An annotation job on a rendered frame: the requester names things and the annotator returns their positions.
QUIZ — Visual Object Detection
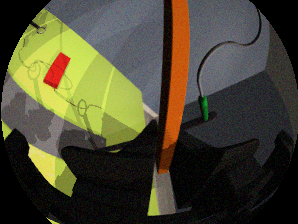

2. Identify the long orange bar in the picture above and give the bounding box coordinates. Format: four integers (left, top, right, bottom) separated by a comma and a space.
154, 0, 190, 175

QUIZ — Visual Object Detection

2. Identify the red rectangular block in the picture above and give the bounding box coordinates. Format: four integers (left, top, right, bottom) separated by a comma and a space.
43, 52, 71, 88

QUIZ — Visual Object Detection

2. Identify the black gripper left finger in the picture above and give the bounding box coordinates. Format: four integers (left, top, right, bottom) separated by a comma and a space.
61, 119, 158, 212

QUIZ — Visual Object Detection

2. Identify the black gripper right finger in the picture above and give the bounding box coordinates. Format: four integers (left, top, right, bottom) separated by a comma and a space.
169, 128, 259, 209

